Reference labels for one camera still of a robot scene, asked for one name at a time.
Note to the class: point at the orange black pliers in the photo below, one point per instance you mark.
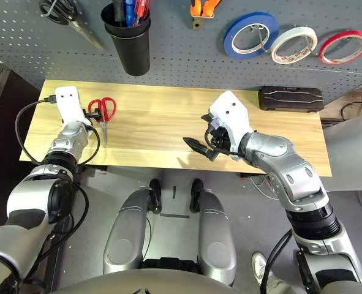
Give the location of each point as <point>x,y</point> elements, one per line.
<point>205,9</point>

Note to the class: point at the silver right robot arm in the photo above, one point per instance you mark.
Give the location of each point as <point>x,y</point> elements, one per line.
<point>278,159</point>

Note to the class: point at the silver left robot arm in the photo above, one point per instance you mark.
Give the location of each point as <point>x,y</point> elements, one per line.
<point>67,137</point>

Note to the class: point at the grey side panel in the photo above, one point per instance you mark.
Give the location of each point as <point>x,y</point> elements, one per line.
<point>352,153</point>

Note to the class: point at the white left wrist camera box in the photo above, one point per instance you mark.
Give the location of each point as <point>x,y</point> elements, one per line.
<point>69,104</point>

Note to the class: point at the grey metal pegboard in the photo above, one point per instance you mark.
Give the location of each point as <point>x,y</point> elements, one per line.
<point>174,55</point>

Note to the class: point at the red tape roll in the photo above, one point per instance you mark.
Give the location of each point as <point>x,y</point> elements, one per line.
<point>324,58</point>

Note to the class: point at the black tool case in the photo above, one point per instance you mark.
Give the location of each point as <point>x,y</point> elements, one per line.
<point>291,99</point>

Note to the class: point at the white sneaker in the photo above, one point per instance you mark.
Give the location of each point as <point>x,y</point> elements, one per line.
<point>258,263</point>

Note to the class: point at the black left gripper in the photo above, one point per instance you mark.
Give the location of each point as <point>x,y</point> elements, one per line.
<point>93,114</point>

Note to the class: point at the metal peg hook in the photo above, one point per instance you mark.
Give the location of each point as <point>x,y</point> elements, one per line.
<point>261,39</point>
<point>47,12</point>

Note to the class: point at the black table frame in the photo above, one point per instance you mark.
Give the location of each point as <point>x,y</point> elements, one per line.
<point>251,175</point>

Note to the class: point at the long black floor tape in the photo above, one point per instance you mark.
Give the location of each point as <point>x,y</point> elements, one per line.
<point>174,215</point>

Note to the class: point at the black plastic cup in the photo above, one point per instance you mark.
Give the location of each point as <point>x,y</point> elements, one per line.
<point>134,58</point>
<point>105,26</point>

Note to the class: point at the silver robot leg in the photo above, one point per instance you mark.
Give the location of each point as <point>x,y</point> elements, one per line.
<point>214,235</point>
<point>125,232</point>

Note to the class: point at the short black floor tape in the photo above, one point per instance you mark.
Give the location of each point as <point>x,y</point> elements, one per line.
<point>174,192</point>

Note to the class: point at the blue tape roll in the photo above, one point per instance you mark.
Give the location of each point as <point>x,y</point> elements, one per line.
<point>229,49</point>

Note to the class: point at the grey robot torso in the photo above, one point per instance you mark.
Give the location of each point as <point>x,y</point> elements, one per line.
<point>156,281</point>

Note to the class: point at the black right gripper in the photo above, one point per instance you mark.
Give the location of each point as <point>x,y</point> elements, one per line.
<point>220,141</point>

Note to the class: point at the beige trouser leg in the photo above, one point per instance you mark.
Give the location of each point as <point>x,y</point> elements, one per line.
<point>274,283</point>

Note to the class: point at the silver robot right leg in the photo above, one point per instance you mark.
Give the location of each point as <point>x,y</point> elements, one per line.
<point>214,235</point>

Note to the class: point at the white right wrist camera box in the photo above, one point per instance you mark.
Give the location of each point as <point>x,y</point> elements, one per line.
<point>232,113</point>

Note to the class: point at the white tape roll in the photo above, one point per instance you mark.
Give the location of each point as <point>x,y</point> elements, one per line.
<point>277,56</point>

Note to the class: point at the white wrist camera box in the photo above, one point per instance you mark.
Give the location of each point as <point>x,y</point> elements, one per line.
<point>69,104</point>
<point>232,113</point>

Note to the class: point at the silver robot left leg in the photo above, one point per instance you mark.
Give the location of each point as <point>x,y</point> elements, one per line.
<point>125,232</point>

